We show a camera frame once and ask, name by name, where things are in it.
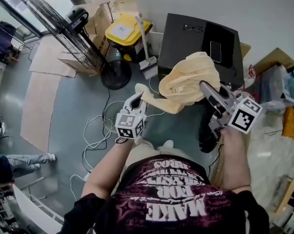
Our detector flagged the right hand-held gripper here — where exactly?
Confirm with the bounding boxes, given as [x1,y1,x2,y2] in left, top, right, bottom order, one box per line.
[199,80,263,138]

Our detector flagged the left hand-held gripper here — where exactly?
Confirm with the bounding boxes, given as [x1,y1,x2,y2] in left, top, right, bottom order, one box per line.
[115,92,148,140]

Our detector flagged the beige clothes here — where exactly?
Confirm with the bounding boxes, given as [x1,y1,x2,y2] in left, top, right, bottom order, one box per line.
[134,51,222,116]

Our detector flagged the black washing machine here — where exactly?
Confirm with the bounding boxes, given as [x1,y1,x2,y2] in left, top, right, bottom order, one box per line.
[157,13,245,154]

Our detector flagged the person's right forearm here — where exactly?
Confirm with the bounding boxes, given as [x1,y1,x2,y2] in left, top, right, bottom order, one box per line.
[219,127,253,195]

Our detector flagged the person's left forearm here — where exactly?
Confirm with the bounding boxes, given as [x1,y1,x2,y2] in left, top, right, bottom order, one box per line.
[80,137,136,200]

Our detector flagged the clothes rack with dark clothes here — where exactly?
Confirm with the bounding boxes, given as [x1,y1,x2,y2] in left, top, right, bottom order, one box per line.
[0,20,23,61]

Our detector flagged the white mop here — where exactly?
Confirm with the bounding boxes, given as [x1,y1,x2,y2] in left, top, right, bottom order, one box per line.
[134,13,158,80]

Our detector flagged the smartphone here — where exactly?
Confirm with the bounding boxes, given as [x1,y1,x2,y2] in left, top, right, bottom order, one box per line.
[209,40,222,64]

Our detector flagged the person's beige trousers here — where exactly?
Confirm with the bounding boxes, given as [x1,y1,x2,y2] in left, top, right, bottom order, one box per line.
[126,140,196,171]

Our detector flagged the small cardboard piece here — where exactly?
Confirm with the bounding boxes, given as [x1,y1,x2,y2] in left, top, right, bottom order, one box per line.
[239,42,252,59]

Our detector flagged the pile of clear plastic bags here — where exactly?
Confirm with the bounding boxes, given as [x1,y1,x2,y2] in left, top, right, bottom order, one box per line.
[255,64,294,107]

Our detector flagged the black pad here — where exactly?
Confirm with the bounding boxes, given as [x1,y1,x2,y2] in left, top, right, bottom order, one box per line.
[201,22,236,69]

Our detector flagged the large cardboard panel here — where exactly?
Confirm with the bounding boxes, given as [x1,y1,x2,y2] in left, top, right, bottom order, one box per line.
[254,47,294,76]

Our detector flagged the orange bag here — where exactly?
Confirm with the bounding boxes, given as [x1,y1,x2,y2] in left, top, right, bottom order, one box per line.
[282,107,294,139]

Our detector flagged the black eyeglasses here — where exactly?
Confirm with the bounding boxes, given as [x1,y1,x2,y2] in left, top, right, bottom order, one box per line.
[183,24,204,33]

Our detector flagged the brown cardboard box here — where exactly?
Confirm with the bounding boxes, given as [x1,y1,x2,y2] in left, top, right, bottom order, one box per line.
[58,2,115,77]

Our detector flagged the yellow lid trash bin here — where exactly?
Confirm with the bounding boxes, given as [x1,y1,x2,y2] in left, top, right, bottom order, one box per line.
[105,13,154,63]

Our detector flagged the brown cardboard floor sheet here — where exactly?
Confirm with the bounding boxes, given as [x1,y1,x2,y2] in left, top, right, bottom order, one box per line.
[29,37,78,78]
[20,72,62,154]

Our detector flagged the person's black printed t-shirt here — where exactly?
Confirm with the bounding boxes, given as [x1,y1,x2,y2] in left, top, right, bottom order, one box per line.
[63,155,271,234]

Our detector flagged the white table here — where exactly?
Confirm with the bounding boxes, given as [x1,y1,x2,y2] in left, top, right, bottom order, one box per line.
[12,184,65,234]

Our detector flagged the white cable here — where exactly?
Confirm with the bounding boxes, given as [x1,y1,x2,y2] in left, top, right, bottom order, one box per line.
[70,173,89,201]
[146,77,167,118]
[82,113,114,151]

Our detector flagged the black pedestal fan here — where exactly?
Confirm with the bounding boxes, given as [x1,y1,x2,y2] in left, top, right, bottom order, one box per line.
[15,0,133,90]

